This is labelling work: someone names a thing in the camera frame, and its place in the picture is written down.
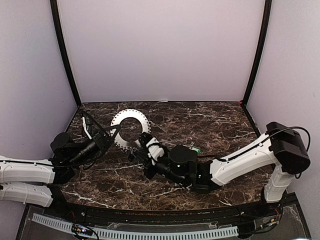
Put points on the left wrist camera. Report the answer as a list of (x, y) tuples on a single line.
[(87, 124)]

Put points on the black disc with keyrings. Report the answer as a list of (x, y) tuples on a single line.
[(132, 123)]

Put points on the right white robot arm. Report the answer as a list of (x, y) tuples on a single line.
[(279, 145)]

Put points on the green key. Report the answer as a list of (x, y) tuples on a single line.
[(193, 148)]

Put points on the black front rail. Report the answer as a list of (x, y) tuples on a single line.
[(99, 215)]

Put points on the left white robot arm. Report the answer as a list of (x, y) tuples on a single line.
[(35, 181)]

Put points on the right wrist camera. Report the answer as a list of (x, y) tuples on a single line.
[(154, 149)]

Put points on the right black frame post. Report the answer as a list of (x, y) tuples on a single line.
[(258, 53)]

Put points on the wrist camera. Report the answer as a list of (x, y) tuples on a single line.
[(87, 124), (154, 149)]

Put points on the left black frame post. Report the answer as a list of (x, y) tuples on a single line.
[(63, 51)]

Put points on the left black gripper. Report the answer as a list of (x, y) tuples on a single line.
[(101, 140)]

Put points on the black frame post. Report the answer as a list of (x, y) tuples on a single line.
[(63, 51), (258, 53)]

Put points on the white slotted cable duct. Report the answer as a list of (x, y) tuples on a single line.
[(125, 231)]

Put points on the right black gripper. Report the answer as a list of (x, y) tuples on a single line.
[(144, 158)]

